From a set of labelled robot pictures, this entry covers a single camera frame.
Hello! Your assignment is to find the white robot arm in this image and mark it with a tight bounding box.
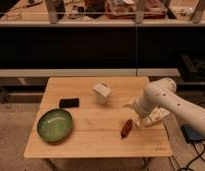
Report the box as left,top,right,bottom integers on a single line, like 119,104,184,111
132,78,205,136

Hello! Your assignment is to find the white cup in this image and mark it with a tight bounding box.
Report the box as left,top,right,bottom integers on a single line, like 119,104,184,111
92,83,112,104

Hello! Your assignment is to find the wooden folding table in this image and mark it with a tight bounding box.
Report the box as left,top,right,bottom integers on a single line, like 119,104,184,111
24,77,172,159

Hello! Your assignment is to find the black rectangular block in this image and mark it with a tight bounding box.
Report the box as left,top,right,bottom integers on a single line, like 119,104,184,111
59,98,79,108

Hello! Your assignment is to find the white plastic bottle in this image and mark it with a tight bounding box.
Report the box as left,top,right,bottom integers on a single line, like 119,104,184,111
136,107,170,128

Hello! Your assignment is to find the long shelf bench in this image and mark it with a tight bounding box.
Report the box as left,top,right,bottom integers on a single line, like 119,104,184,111
0,0,205,77

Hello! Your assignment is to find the black foot pedal box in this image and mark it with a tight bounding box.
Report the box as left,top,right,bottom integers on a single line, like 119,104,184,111
181,124,205,143

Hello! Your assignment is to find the black cable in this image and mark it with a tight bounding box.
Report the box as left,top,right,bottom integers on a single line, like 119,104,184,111
176,142,205,171

